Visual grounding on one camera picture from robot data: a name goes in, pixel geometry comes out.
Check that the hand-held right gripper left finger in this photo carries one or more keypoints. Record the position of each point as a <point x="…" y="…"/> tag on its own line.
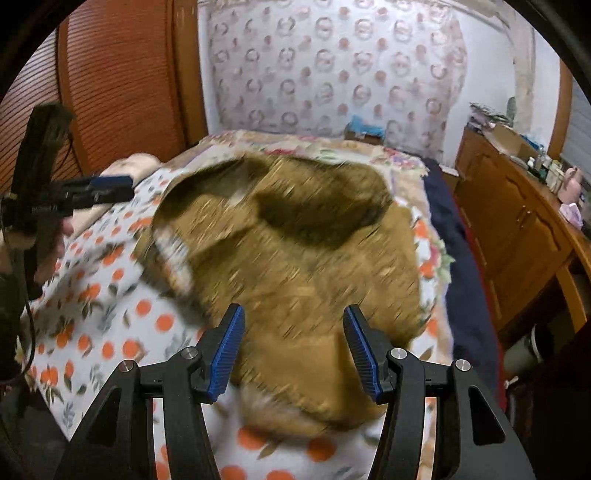
<point x="226" y="355"/>

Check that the circle print curtain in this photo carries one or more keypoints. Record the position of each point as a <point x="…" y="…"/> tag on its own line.
<point x="323" y="69"/>

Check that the orange print white sheet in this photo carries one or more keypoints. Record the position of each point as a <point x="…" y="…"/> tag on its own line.
<point x="92" y="323"/>

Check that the beige lace curtain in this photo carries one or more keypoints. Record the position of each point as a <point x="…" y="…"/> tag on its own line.
<point x="521" y="69"/>

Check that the brown patterned shirt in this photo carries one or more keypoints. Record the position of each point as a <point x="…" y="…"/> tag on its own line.
<point x="300" y="277"/>

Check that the stack of folded cloths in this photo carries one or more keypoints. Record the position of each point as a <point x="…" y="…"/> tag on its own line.
<point x="487" y="115"/>

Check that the navy bed sheet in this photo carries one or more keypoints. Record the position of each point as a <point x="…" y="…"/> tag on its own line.
<point x="461" y="286"/>

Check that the wooden cabinet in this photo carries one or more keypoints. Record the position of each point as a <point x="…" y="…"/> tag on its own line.
<point x="508" y="221"/>

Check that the open cardboard box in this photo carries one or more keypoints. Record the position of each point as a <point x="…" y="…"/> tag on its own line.
<point x="510" y="141"/>

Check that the pink jug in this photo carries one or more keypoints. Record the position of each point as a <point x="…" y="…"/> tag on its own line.
<point x="570" y="184"/>

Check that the person's left hand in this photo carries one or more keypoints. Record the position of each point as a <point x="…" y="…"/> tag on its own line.
<point x="53" y="258"/>

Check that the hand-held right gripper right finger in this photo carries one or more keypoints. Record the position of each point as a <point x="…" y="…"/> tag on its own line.
<point x="364" y="355"/>

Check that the small cardboard box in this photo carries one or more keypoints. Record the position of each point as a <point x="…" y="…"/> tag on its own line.
<point x="362" y="139"/>

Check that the wooden window frame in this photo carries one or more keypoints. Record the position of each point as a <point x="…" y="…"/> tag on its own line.
<point x="561" y="110"/>

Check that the pale pink cloth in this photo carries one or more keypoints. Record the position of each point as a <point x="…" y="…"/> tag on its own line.
<point x="138" y="166"/>

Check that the grey metal flask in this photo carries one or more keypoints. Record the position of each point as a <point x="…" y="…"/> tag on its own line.
<point x="524" y="350"/>

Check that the grey round fan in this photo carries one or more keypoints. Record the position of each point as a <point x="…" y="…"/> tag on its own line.
<point x="511" y="106"/>

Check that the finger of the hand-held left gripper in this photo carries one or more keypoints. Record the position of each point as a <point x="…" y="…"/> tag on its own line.
<point x="111" y="183"/>

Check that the blue plastic bag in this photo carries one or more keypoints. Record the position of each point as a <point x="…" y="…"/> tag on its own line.
<point x="364" y="125"/>

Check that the pink tissue pack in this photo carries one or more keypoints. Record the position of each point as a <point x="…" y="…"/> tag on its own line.
<point x="571" y="214"/>

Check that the grey window blind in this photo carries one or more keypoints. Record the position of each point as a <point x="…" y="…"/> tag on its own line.
<point x="579" y="134"/>

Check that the wooden louvred door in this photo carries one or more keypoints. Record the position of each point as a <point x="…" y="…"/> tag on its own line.
<point x="124" y="83"/>

